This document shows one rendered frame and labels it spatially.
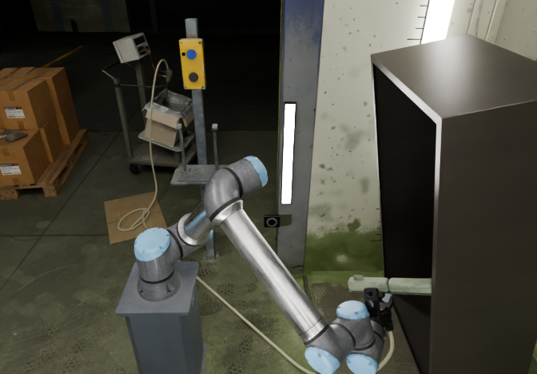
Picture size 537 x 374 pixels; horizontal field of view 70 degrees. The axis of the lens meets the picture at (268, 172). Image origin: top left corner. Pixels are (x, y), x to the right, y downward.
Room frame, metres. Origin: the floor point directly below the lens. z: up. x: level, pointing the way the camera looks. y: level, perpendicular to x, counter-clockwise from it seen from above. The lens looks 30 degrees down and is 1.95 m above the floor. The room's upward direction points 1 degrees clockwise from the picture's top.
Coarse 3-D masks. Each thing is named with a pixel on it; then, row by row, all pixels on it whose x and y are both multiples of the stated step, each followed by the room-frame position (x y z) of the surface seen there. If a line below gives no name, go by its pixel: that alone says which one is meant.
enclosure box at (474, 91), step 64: (384, 64) 1.27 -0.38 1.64; (448, 64) 1.16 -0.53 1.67; (512, 64) 1.06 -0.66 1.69; (384, 128) 1.42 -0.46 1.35; (448, 128) 0.82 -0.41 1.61; (512, 128) 0.82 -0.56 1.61; (384, 192) 1.43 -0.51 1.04; (448, 192) 0.82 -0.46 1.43; (512, 192) 0.83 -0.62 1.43; (384, 256) 1.43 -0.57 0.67; (448, 256) 0.82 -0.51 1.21; (512, 256) 0.83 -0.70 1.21; (448, 320) 0.83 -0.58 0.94; (512, 320) 0.84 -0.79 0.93
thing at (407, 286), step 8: (352, 280) 1.07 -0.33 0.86; (360, 280) 1.06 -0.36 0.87; (368, 280) 1.05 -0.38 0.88; (376, 280) 1.04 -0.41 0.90; (384, 280) 1.03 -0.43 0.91; (392, 280) 1.02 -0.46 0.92; (400, 280) 1.01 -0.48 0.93; (408, 280) 1.00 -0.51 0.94; (416, 280) 0.99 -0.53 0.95; (424, 280) 0.98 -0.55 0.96; (352, 288) 1.05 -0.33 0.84; (360, 288) 1.04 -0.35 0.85; (384, 288) 1.01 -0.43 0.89; (392, 288) 1.00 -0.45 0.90; (400, 288) 0.99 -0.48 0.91; (408, 288) 0.98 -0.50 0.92; (416, 288) 0.97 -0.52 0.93; (424, 288) 0.96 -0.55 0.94; (392, 328) 0.97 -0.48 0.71
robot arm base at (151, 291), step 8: (176, 272) 1.26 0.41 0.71; (144, 280) 1.18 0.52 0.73; (160, 280) 1.18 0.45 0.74; (168, 280) 1.20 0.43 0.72; (176, 280) 1.23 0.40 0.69; (144, 288) 1.18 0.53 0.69; (152, 288) 1.17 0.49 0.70; (160, 288) 1.17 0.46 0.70; (168, 288) 1.19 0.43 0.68; (176, 288) 1.21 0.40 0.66; (144, 296) 1.16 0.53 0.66; (152, 296) 1.16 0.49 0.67; (160, 296) 1.16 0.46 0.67; (168, 296) 1.17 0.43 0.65
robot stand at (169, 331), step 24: (192, 264) 1.38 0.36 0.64; (192, 288) 1.23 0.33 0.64; (120, 312) 1.09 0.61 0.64; (144, 312) 1.09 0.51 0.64; (168, 312) 1.10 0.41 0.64; (192, 312) 1.21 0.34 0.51; (144, 336) 1.11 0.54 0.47; (168, 336) 1.11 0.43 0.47; (192, 336) 1.15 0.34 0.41; (144, 360) 1.10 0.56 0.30; (168, 360) 1.11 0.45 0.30; (192, 360) 1.13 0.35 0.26
